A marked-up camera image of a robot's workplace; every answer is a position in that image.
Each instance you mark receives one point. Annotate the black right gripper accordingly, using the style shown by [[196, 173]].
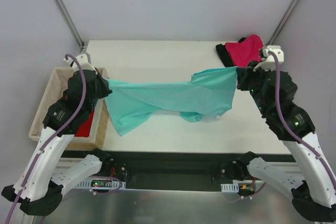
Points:
[[242, 77]]

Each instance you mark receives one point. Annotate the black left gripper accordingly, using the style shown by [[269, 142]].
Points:
[[102, 87]]

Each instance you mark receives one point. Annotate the pink t shirt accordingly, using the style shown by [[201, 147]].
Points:
[[252, 46]]

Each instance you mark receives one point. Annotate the wicker basket with cloth liner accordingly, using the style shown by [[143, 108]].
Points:
[[56, 85]]

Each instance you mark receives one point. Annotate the teal t shirt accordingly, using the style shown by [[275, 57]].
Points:
[[207, 94]]

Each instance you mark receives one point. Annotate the black t shirt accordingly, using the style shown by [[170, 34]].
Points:
[[223, 54]]

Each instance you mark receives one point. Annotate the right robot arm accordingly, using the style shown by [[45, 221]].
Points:
[[312, 194]]

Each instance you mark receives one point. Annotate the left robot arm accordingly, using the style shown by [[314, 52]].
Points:
[[39, 191]]

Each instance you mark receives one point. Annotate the red t shirt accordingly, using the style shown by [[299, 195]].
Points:
[[84, 130]]

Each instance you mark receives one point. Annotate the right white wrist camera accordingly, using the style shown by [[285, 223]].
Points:
[[268, 55]]

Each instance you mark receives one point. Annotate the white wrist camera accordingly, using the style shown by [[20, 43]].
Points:
[[84, 60], [268, 55]]

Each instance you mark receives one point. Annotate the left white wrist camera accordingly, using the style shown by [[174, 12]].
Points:
[[84, 60]]

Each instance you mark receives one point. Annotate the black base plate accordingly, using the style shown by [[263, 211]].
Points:
[[177, 171]]

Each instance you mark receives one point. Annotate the aluminium frame post left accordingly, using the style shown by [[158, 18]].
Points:
[[70, 24]]

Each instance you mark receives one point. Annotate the aluminium frame post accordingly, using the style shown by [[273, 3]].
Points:
[[286, 16], [70, 24]]

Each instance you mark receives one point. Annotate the right white cable duct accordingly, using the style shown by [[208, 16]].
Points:
[[230, 188]]

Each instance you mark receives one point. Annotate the aluminium frame post right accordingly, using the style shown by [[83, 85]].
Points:
[[286, 16]]

